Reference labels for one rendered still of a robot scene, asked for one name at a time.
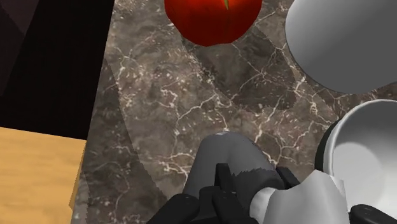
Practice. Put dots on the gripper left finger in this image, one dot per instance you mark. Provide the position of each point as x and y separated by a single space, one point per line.
183 211

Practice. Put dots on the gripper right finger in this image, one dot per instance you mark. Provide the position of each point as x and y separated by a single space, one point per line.
372 215

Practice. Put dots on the grey and white figure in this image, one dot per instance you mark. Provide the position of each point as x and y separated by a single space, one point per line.
229 152

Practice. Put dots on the white bowl with black outside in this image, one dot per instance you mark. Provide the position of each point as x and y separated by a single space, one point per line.
363 161

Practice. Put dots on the light wooden furniture piece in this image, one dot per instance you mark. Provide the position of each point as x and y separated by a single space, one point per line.
34 176

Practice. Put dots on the large white bowl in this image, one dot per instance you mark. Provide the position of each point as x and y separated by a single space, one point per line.
344 46

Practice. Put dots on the red tomato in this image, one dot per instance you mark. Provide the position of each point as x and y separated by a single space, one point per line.
211 21

